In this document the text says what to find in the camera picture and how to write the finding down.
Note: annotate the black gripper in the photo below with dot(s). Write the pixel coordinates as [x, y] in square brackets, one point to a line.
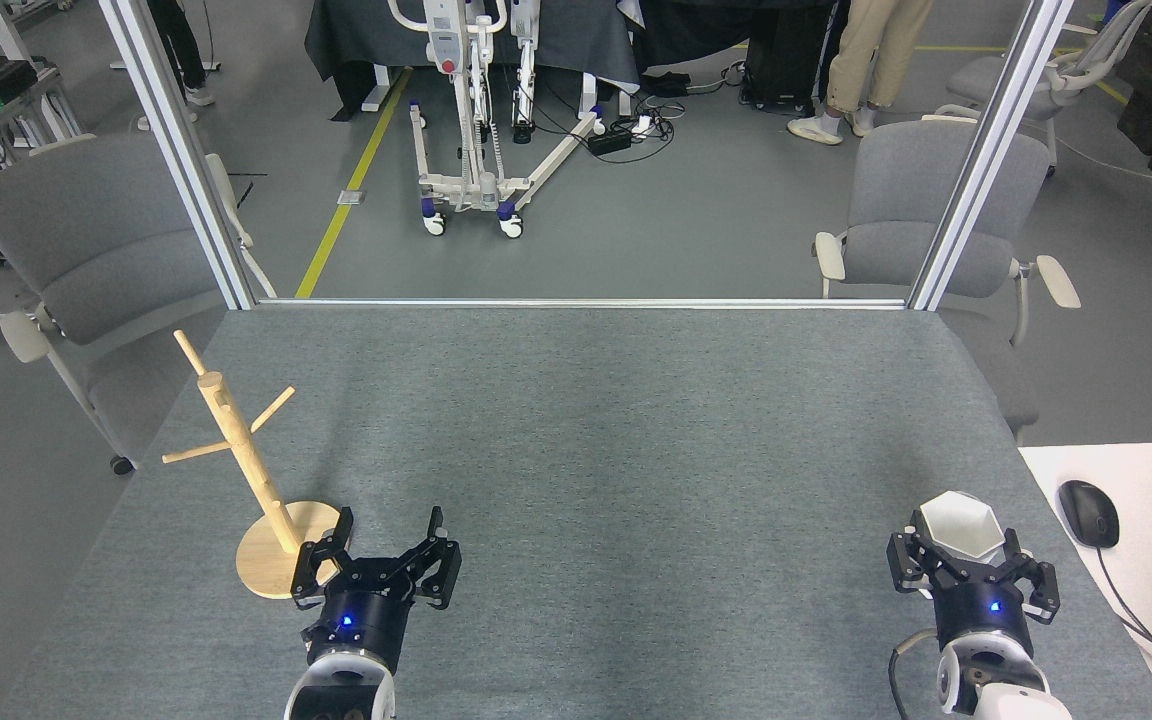
[976, 610]
[361, 620]

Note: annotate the white hexagonal cup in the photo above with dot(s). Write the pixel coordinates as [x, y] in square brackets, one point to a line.
[961, 520]

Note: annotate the wooden cup rack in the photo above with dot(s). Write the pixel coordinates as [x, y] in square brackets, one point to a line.
[236, 430]

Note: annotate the black computer mouse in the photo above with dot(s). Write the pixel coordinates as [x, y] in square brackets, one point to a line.
[1088, 512]

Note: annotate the grey chair with beige armrests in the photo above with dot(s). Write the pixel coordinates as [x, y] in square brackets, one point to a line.
[896, 190]
[106, 250]

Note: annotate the white stand on wheels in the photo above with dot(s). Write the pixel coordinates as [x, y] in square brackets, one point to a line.
[476, 110]

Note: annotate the black power strip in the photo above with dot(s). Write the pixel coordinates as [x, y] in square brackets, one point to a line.
[610, 141]

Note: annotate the white mesh office chair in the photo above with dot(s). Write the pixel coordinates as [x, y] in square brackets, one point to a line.
[1036, 80]

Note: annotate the table with dark cloth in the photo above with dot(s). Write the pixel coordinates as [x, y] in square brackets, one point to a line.
[366, 40]

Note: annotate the person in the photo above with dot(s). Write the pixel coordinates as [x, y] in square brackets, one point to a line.
[181, 50]
[866, 50]

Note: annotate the silver aluminium rail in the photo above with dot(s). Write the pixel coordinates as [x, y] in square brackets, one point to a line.
[576, 302]

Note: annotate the silver aluminium post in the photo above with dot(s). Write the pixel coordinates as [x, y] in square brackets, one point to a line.
[986, 160]
[176, 140]

